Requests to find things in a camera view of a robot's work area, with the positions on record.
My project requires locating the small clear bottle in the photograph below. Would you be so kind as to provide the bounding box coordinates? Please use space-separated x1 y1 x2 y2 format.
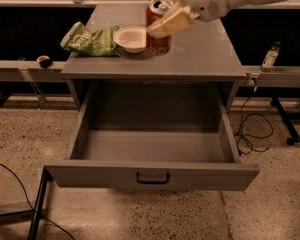
261 42 281 72

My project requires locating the black drawer handle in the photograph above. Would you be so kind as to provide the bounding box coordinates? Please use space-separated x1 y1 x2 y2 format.
136 172 170 185

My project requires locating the red coke can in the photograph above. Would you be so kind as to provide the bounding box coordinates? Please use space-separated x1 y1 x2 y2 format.
146 0 172 55

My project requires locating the small black round object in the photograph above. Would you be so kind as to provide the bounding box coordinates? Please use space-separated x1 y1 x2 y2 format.
37 55 52 68

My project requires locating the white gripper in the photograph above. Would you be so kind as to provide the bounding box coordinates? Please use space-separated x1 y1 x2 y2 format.
147 0 229 39

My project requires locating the black cable on floor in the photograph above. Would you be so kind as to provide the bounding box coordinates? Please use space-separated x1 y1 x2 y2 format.
233 83 274 157
0 157 76 240

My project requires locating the open grey top drawer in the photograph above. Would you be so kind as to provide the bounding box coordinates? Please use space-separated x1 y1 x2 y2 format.
46 81 260 191

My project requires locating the black cable on right floor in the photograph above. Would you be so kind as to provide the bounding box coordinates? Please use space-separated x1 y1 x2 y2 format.
233 83 274 157

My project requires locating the black wheeled table leg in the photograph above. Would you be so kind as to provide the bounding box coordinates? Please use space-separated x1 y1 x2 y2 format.
270 96 300 146

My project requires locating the black metal stand leg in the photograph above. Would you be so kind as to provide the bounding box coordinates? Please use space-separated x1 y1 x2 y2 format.
0 168 52 240

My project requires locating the green chip bag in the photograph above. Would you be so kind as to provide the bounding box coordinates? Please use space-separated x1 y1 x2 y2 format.
60 22 120 57

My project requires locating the white bowl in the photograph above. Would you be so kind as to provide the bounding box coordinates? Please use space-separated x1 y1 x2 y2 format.
113 26 146 53

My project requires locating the black cable on left floor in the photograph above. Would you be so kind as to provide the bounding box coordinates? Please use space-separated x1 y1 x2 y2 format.
0 157 76 240

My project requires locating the grey cabinet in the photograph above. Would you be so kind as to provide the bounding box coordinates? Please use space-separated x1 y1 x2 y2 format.
60 2 247 113

